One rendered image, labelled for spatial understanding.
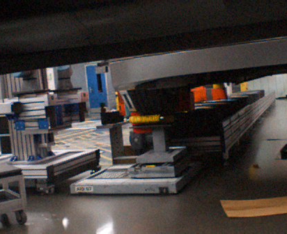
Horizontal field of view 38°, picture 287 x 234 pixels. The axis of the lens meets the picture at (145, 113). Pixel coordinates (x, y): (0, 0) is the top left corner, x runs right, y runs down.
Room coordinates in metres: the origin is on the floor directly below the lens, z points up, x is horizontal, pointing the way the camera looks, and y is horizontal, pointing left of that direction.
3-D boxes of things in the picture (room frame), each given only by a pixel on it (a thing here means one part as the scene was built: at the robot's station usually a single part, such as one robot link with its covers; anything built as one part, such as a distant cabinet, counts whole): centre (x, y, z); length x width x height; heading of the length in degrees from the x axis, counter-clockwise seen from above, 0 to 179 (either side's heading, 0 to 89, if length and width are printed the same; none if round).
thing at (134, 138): (3.61, -0.05, 0.26); 0.42 x 0.18 x 0.35; 70
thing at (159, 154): (3.31, -0.10, 0.32); 0.40 x 0.30 x 0.28; 160
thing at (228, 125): (4.78, -1.07, 0.28); 2.47 x 0.06 x 0.22; 160
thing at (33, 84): (3.37, 0.90, 0.87); 0.15 x 0.15 x 0.10
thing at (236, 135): (4.92, -0.69, 0.14); 2.47 x 0.85 x 0.27; 160
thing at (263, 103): (10.25, -2.64, 0.19); 6.82 x 0.86 x 0.39; 160
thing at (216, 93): (5.59, -0.84, 0.69); 0.52 x 0.17 x 0.35; 70
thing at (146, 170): (3.27, -0.08, 0.13); 0.50 x 0.36 x 0.10; 160
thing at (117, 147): (4.06, 0.31, 0.21); 0.10 x 0.10 x 0.42; 70
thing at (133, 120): (3.22, 0.01, 0.51); 0.29 x 0.06 x 0.06; 70
